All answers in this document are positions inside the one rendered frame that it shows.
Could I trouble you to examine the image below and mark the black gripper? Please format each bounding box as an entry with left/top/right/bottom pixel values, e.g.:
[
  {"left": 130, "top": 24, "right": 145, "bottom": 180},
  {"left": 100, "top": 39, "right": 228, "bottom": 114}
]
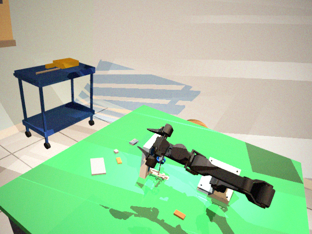
[{"left": 137, "top": 123, "right": 174, "bottom": 168}]

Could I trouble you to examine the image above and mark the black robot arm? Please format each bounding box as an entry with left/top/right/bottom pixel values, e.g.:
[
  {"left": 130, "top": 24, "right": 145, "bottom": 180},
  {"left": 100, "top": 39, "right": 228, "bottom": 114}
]
[{"left": 153, "top": 136, "right": 275, "bottom": 209}]

